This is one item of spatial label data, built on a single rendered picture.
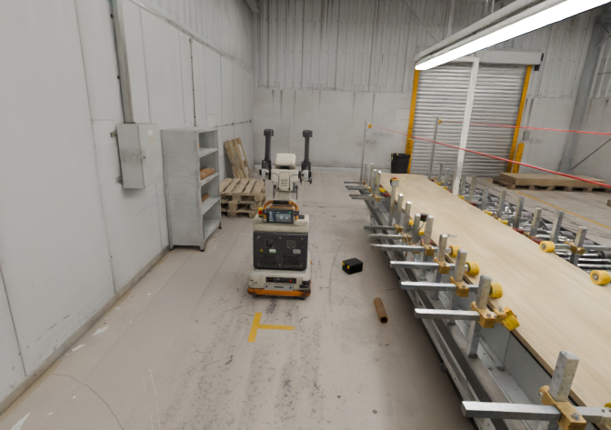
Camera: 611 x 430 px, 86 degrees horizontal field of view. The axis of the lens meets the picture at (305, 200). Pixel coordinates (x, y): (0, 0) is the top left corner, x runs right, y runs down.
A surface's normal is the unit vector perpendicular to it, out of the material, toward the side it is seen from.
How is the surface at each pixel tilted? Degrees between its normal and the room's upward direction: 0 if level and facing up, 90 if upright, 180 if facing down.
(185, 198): 90
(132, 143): 90
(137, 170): 90
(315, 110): 90
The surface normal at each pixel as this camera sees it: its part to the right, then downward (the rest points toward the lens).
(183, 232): -0.02, 0.26
